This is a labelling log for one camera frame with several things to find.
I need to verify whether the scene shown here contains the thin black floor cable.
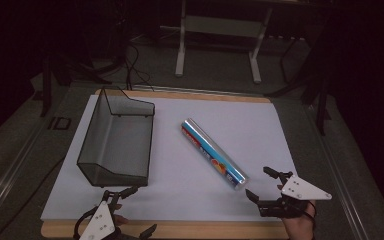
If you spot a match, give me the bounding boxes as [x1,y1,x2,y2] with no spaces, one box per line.
[0,155,66,240]

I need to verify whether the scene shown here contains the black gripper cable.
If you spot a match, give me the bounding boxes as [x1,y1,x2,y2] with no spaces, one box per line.
[72,207,98,240]

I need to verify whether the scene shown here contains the white metal table frame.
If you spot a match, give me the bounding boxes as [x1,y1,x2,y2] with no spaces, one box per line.
[174,0,275,85]

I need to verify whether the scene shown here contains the black metal stand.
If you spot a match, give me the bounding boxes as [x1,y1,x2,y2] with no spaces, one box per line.
[265,29,333,137]
[39,54,113,118]

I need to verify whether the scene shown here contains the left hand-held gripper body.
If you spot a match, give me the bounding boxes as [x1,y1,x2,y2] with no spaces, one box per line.
[78,189,141,240]

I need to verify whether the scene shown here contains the blue cling wrap box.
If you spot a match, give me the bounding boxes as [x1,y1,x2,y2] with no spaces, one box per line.
[180,117,250,191]

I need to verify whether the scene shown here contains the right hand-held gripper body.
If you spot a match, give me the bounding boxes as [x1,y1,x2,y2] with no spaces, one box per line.
[257,170,333,220]

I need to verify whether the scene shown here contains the black floor cables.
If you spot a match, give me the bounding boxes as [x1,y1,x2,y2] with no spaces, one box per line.
[123,42,155,92]

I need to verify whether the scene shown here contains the person's left hand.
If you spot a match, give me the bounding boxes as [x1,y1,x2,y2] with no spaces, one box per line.
[112,203,130,227]

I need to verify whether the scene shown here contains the person's right hand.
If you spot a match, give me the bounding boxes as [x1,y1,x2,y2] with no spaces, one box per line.
[276,184,318,240]

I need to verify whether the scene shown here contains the white table mat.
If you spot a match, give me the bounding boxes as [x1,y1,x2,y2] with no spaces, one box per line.
[40,94,298,222]

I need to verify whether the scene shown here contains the black wire mesh basket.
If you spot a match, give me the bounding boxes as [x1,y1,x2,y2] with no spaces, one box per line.
[76,86,156,188]

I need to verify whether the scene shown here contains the black wrist strap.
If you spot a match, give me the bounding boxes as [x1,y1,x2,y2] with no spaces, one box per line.
[304,199,318,231]

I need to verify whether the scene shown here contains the wooden table board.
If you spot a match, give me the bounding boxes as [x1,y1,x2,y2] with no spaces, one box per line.
[40,88,290,240]

